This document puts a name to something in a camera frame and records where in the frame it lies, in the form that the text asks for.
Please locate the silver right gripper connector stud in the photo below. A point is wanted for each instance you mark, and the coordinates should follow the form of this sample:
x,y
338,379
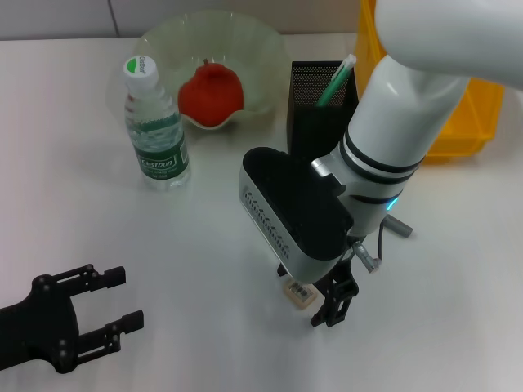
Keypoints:
x,y
365,255

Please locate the red-orange fruit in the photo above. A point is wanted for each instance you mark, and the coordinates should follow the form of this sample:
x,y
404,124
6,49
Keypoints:
x,y
208,98

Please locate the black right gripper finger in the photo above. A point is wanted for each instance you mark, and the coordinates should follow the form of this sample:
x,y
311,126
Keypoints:
x,y
339,302
282,270

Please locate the grey pen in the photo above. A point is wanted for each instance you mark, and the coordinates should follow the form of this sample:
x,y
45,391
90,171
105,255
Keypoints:
x,y
400,227

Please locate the pale green wavy glass bowl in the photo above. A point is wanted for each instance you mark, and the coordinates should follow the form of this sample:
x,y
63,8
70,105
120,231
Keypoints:
x,y
253,61

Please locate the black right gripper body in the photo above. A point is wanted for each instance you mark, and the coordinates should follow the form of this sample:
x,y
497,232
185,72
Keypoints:
x,y
339,267

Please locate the green utility knife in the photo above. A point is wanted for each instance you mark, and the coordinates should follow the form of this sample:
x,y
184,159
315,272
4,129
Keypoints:
x,y
335,81

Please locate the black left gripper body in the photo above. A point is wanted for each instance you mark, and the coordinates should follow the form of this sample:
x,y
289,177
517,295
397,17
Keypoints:
x,y
37,326

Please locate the yellow plastic storage bin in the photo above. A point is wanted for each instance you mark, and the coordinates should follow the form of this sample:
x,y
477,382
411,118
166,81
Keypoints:
x,y
470,134

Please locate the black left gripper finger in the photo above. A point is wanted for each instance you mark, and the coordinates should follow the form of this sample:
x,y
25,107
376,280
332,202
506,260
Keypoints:
x,y
132,320
114,277

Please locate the beige eraser with barcode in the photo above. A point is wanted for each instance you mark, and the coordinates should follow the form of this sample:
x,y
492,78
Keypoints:
x,y
300,294

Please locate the black mesh pen holder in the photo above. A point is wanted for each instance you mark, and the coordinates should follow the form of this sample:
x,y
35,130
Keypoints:
x,y
310,130

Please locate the clear green-label water bottle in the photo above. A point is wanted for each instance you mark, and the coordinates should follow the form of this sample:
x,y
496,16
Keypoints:
x,y
161,163

